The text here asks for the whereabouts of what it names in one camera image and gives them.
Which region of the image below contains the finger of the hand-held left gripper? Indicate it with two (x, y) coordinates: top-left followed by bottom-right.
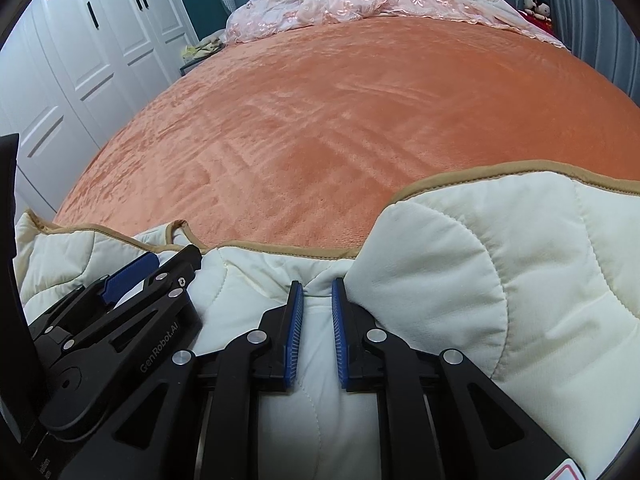
(142, 244), (204, 303)
(100, 251), (162, 307)

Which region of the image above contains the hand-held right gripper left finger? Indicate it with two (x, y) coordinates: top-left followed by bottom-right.
(65, 281), (306, 480)

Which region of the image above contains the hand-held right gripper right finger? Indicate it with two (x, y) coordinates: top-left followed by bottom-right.
(331, 277), (573, 480)

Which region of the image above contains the cream quilted jacket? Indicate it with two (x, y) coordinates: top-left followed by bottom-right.
(12, 160), (640, 480)

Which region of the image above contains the orange plush bed blanket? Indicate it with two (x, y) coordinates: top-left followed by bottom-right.
(52, 14), (640, 262)

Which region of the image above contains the white panelled wardrobe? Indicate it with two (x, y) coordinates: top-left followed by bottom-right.
(0, 0), (202, 213)

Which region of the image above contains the pale yellow cloth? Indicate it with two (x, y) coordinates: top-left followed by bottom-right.
(182, 35), (224, 59)

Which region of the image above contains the pink embroidered quilt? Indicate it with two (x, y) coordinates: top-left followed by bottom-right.
(222, 0), (569, 49)

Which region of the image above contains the plush doll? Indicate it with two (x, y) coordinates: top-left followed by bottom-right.
(520, 0), (554, 24)

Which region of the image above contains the grey-blue curtain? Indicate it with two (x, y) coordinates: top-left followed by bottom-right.
(544, 0), (640, 107)

